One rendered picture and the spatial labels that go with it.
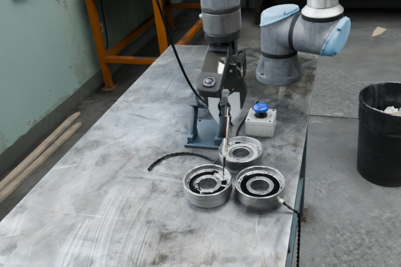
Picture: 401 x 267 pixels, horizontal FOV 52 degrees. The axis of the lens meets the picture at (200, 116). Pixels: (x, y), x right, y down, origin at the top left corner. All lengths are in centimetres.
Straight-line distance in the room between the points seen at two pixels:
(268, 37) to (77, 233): 79
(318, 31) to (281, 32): 12
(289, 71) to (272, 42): 11
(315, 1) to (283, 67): 23
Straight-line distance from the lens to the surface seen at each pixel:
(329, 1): 120
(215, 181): 90
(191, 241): 82
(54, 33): 296
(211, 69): 78
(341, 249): 189
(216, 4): 77
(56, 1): 300
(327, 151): 241
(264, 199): 83
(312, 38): 122
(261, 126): 106
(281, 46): 129
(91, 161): 108
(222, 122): 87
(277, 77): 131
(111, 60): 319
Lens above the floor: 140
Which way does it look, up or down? 31 degrees down
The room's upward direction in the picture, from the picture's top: 6 degrees counter-clockwise
